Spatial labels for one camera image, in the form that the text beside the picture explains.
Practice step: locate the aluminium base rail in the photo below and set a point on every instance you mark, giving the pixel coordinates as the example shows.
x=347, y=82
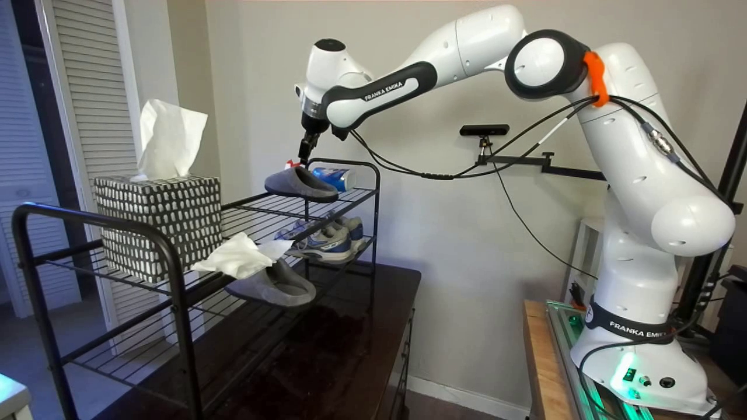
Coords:
x=574, y=365

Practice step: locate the patterned tissue box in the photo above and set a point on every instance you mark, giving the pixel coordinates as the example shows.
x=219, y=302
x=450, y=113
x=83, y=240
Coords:
x=165, y=224

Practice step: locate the white tissue in box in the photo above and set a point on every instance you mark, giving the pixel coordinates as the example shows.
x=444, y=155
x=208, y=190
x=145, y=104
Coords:
x=167, y=141

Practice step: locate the black metal shoe rack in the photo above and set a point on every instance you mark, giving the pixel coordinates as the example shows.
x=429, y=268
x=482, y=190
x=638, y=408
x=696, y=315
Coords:
x=178, y=258

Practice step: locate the white louvered closet door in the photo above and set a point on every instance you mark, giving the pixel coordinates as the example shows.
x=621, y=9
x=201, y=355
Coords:
x=94, y=118

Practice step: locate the white box by wall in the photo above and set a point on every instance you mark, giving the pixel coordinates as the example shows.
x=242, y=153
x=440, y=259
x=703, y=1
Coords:
x=585, y=259

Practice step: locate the black stereo camera bar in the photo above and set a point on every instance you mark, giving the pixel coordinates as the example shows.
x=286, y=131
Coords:
x=485, y=128

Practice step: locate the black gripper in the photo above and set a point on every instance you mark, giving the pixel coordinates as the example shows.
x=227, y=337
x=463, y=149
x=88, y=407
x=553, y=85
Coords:
x=313, y=128

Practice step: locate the black computer case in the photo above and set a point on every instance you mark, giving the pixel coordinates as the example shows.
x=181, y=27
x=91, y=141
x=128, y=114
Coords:
x=735, y=323

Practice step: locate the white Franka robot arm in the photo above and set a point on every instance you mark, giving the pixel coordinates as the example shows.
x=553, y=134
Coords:
x=646, y=195

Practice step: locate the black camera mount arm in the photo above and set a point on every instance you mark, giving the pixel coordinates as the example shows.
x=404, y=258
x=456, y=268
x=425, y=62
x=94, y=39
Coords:
x=546, y=166

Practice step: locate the grey slipper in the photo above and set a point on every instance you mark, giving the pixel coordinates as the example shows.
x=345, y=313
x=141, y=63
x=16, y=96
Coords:
x=299, y=187
x=276, y=286

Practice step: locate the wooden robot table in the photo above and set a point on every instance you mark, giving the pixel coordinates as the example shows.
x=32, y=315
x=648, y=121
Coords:
x=541, y=365

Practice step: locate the crumpled white tissue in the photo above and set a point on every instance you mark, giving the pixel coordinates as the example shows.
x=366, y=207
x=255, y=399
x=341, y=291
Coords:
x=237, y=258

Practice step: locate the grey blue sneaker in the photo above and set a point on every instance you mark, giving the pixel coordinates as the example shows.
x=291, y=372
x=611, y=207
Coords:
x=330, y=224
x=334, y=243

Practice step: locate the white object corner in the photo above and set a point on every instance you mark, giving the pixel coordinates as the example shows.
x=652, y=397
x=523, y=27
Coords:
x=13, y=397

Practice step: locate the black stand pole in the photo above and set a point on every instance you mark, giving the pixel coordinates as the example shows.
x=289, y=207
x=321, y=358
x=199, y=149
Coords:
x=731, y=172

